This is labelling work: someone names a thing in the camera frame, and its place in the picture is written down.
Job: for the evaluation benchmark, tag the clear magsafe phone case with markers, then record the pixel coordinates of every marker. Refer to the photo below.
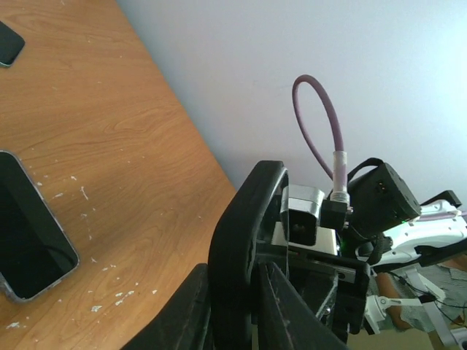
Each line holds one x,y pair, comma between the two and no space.
22,299

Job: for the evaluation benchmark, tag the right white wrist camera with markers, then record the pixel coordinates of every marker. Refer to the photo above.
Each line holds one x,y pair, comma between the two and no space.
310,224

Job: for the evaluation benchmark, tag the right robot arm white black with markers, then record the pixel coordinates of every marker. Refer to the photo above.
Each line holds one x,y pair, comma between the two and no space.
375,234

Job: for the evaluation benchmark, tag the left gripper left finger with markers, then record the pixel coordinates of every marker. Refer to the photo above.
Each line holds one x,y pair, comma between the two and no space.
184,322

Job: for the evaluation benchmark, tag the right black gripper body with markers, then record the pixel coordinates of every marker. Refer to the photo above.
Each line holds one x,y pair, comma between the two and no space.
334,289

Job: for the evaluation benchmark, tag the black phone case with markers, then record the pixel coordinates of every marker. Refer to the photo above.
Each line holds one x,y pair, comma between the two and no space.
246,225

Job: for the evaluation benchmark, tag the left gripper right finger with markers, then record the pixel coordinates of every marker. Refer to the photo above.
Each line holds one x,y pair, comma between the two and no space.
284,320

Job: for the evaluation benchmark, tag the black smartphone far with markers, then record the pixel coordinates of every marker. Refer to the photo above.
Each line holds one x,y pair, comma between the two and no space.
11,45

